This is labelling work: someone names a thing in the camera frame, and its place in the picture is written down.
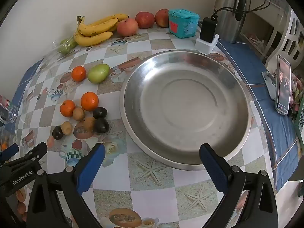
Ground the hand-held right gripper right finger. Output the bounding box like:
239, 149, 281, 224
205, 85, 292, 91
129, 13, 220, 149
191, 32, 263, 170
199, 143, 279, 228

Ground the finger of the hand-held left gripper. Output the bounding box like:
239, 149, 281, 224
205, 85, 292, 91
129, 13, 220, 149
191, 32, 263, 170
0, 144, 19, 160
14, 142, 48, 166

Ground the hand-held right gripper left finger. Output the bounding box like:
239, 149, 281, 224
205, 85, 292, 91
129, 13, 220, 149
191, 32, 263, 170
26, 143, 106, 228

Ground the dark purple plum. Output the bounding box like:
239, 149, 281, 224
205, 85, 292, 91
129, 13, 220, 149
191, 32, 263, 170
94, 118, 110, 134
52, 126, 64, 140
92, 107, 108, 120

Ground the small brown round fruit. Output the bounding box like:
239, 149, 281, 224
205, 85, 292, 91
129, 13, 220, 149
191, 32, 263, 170
83, 117, 96, 129
72, 107, 85, 121
61, 121, 73, 135

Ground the large orange tangerine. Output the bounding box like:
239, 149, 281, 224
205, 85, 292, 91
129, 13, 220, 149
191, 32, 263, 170
80, 92, 99, 111

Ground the stainless steel basin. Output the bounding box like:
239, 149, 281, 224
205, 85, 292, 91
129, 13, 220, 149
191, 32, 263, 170
119, 50, 252, 171

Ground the green mango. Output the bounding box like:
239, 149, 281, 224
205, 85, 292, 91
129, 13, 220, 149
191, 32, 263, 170
87, 64, 110, 84

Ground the clear bag of green fruits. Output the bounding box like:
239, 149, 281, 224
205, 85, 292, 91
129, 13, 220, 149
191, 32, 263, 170
43, 34, 79, 63

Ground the clear plastic fruit box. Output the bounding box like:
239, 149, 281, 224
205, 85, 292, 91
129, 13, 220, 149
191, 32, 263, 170
0, 128, 15, 151

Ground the clear plastic holder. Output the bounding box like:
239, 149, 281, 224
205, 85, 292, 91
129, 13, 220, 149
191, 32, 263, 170
0, 95, 18, 124

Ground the checkered tablecloth with blue border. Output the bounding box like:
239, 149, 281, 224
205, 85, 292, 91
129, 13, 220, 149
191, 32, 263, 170
11, 27, 303, 228

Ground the grey phone stand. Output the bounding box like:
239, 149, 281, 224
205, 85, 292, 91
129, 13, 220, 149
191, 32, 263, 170
261, 71, 278, 100

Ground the green box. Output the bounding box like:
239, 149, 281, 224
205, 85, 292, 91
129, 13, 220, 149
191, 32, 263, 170
296, 100, 304, 133

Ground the smartphone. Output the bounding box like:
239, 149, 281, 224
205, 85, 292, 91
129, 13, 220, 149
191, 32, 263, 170
275, 54, 292, 116

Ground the pink flower plant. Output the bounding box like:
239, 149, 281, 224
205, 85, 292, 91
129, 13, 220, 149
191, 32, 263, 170
290, 71, 304, 114

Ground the white charging dock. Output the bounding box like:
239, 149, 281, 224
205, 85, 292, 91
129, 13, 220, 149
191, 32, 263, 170
195, 34, 219, 54

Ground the white plastic bag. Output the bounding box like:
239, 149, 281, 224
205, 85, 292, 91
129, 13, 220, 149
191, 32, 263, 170
247, 32, 268, 55

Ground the yellow banana bunch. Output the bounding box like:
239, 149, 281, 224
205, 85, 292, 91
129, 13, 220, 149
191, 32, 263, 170
74, 14, 130, 47

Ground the teal plastic lidded box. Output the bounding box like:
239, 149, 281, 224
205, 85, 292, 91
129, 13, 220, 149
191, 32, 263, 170
168, 9, 199, 39

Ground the pale pink apple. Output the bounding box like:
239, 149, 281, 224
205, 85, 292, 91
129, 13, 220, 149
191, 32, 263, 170
117, 18, 139, 37

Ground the white plastic chair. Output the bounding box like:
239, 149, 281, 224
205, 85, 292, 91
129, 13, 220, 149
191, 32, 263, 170
265, 9, 304, 76

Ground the dark red apple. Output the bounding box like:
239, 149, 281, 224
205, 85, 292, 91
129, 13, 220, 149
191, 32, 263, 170
135, 11, 155, 29

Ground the stainless steel thermos jug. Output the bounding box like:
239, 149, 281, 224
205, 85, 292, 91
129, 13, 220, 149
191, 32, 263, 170
214, 0, 252, 44

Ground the white shelf unit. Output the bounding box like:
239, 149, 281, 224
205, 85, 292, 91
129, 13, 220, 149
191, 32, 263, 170
241, 0, 292, 60

